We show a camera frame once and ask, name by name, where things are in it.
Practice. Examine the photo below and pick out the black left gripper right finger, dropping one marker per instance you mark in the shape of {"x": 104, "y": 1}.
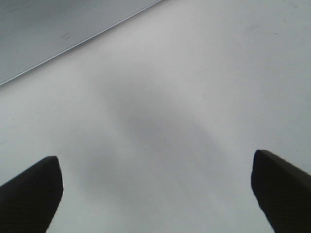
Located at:
{"x": 283, "y": 193}

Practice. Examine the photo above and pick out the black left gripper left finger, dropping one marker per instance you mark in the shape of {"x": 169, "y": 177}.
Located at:
{"x": 29, "y": 201}

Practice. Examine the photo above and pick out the white microwave door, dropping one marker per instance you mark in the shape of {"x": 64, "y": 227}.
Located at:
{"x": 33, "y": 32}

